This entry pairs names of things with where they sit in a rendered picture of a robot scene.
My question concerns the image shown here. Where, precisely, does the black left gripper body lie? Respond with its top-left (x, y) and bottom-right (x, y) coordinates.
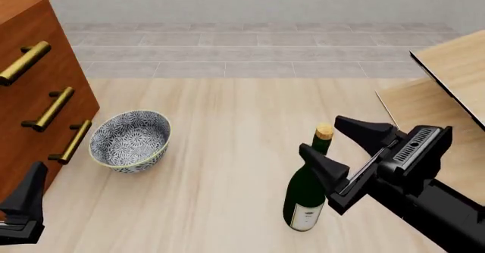
top-left (0, 209), bottom-right (46, 246)

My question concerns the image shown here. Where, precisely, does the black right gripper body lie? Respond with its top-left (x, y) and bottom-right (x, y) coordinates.
top-left (327, 124), bottom-right (454, 216)

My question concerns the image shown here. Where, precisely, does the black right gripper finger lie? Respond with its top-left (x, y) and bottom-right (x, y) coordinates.
top-left (299, 142), bottom-right (350, 194)
top-left (333, 114), bottom-right (408, 152)

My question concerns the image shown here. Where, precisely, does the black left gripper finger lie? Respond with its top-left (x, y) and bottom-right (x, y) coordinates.
top-left (0, 161), bottom-right (49, 213)

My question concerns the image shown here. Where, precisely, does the dark green wine bottle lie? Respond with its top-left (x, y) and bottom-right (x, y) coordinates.
top-left (282, 122), bottom-right (335, 233)

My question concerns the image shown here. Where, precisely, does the pale wooden wine rack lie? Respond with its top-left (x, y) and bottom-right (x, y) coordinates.
top-left (374, 30), bottom-right (485, 206)

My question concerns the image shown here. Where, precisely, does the brown wooden cabinet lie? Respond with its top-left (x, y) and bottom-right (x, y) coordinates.
top-left (0, 0), bottom-right (101, 206)

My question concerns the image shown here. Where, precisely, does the blue white patterned bowl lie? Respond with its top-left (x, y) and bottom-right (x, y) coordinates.
top-left (88, 110), bottom-right (172, 175)

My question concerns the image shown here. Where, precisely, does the small brass drawer handle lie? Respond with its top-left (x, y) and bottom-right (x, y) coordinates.
top-left (47, 119), bottom-right (93, 166)

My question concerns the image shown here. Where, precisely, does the medium brass drawer handle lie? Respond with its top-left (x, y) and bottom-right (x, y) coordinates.
top-left (20, 86), bottom-right (76, 133)

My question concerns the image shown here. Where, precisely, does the large brass drawer handle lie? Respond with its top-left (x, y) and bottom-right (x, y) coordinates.
top-left (0, 40), bottom-right (52, 87)

